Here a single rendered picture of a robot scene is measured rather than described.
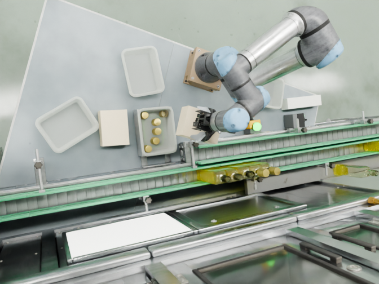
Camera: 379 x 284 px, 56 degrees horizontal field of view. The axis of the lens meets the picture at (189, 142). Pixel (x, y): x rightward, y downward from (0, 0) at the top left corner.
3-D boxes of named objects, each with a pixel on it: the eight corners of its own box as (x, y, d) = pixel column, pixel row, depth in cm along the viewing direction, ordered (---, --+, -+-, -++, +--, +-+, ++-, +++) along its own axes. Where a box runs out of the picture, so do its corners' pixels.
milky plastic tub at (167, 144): (137, 156, 170) (142, 157, 162) (132, 110, 169) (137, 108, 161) (171, 151, 177) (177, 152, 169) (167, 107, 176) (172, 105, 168)
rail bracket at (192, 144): (185, 167, 166) (195, 169, 154) (181, 131, 165) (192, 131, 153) (191, 166, 167) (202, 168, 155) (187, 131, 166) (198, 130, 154)
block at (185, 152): (179, 162, 172) (184, 163, 166) (177, 143, 172) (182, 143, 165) (186, 161, 173) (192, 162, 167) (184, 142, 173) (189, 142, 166)
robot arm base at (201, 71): (195, 50, 173) (203, 45, 163) (223, 55, 178) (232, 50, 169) (193, 81, 172) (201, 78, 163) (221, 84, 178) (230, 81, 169)
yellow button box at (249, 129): (243, 134, 193) (250, 133, 186) (242, 120, 193) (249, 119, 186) (254, 132, 196) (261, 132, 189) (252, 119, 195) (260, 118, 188)
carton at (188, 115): (181, 107, 147) (188, 105, 140) (215, 116, 153) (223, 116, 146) (175, 134, 146) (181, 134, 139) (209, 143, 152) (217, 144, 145)
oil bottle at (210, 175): (197, 180, 169) (217, 185, 149) (195, 168, 168) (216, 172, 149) (207, 178, 171) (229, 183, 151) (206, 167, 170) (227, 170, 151)
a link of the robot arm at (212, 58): (219, 46, 166) (233, 38, 154) (234, 70, 169) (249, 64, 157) (200, 60, 163) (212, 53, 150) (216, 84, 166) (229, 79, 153)
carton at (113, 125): (100, 146, 164) (102, 146, 157) (97, 111, 163) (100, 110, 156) (126, 143, 169) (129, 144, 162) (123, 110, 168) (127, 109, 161)
